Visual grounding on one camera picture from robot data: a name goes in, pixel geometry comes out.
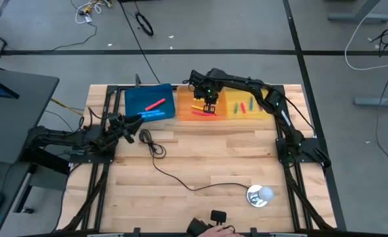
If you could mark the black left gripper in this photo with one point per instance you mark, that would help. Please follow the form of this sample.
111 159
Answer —
118 126

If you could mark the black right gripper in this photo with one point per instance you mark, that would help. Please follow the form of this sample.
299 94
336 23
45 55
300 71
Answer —
209 92

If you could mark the yellow highlighter marker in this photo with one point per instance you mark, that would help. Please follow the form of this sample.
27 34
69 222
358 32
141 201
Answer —
197 107

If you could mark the green highlighter marker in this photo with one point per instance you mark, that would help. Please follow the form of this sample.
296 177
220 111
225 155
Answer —
236 108

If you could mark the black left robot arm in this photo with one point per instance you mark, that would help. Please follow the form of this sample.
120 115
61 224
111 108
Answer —
65 136

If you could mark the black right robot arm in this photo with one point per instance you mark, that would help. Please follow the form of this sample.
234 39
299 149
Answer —
263 90

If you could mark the orange translucent plastic bin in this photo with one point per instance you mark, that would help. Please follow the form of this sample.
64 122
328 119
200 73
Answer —
187 98

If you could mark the yellow translucent plastic bin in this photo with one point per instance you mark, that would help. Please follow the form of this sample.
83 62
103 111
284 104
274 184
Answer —
233 98

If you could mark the blue plastic bin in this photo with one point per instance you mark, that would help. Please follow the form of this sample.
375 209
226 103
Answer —
147 95

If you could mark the black desk leg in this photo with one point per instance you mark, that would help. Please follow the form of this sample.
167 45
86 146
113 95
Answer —
45 161

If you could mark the white ball on silver base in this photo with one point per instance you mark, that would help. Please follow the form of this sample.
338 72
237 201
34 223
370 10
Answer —
259 195

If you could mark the black desk top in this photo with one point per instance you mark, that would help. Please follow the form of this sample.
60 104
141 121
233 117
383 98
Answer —
16 125

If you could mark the black handheld device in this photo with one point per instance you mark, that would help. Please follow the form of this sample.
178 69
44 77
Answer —
197 227

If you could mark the person's hand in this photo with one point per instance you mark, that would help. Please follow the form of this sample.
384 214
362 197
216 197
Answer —
218 232

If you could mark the dark grey side desk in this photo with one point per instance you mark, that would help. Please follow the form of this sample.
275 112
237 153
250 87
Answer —
6 179

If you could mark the grey desk foot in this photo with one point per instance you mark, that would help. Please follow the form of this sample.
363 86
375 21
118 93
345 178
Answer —
371 101
345 17

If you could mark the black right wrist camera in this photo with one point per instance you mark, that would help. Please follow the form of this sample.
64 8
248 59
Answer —
193 82

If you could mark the black aluminium table frame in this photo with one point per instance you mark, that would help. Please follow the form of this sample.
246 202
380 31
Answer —
109 98

